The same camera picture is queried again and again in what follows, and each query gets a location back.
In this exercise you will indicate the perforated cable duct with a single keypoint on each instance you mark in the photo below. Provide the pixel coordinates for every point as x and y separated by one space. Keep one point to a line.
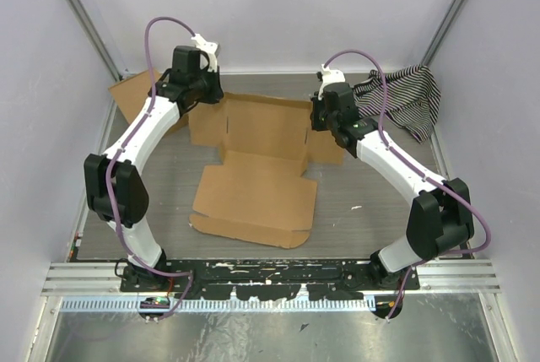
143 305

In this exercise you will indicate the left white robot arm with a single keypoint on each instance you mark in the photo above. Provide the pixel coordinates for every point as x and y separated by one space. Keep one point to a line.
113 180

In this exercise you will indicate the right aluminium corner post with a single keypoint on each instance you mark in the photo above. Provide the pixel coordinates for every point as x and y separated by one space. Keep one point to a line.
444 28

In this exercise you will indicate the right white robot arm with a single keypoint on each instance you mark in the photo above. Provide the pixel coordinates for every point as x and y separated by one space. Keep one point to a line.
438 219

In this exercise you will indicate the brown cardboard box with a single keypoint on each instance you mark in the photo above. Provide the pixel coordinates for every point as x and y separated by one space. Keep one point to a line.
258 193
129 95

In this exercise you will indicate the aluminium front rail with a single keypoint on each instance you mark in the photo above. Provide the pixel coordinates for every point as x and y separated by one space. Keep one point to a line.
450 275

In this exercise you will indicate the left aluminium corner post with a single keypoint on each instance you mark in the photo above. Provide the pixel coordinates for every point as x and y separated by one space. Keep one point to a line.
90 30

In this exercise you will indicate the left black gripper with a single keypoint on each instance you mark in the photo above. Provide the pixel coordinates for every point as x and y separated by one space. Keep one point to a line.
217 93

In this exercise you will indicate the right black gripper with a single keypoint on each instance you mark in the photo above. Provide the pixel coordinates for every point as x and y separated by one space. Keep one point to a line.
317 103

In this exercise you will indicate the striped black white cloth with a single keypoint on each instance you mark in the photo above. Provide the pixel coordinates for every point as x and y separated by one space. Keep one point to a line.
413 99

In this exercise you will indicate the folded brown cardboard box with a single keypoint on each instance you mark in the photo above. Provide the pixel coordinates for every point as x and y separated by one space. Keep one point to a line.
129 95

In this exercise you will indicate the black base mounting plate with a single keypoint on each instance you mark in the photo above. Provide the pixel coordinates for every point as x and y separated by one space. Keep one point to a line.
273 279

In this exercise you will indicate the aluminium corner post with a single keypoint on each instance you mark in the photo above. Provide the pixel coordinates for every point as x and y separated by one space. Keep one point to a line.
90 30
444 28

